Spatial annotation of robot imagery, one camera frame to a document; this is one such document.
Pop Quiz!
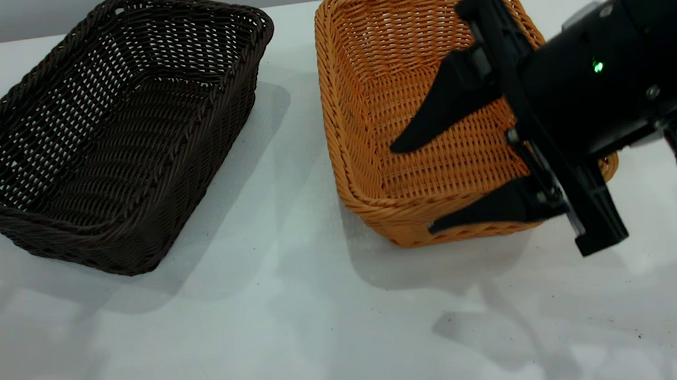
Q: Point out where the orange wicker basket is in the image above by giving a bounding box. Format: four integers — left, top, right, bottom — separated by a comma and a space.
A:
312, 0, 624, 255

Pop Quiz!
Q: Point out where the black wicker basket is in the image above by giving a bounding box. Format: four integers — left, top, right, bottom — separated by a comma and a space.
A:
0, 0, 291, 286

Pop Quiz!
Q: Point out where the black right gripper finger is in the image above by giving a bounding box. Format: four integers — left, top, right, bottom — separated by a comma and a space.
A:
383, 43, 508, 155
425, 173, 569, 235

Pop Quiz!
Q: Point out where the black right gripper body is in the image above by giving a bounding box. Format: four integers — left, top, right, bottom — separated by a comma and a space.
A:
455, 0, 677, 265

